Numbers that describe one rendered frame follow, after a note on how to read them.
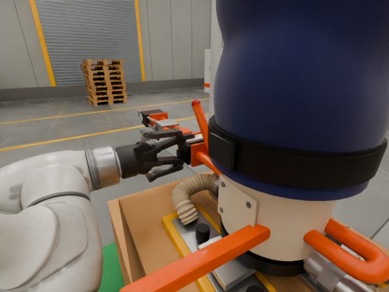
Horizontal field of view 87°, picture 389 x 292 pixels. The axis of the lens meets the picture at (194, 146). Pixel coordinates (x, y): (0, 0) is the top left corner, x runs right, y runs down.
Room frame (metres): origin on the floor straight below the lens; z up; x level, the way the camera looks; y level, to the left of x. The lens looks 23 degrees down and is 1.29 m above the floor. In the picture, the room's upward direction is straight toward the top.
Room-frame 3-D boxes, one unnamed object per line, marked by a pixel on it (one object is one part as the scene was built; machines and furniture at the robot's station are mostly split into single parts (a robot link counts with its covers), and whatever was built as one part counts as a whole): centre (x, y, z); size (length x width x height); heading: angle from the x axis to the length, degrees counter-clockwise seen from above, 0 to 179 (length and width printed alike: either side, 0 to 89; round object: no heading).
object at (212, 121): (0.29, -0.13, 1.19); 0.23 x 0.23 x 0.04
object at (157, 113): (0.81, 0.16, 1.08); 0.08 x 0.07 x 0.05; 30
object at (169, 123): (0.69, 0.10, 1.07); 0.07 x 0.07 x 0.04; 30
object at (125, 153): (0.44, 0.14, 1.07); 0.09 x 0.07 x 0.08; 120
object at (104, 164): (0.40, 0.20, 1.07); 0.09 x 0.06 x 0.09; 30
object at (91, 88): (7.02, 2.97, 0.65); 1.29 x 1.10 x 1.30; 33
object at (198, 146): (0.51, -0.01, 1.08); 0.10 x 0.08 x 0.06; 120
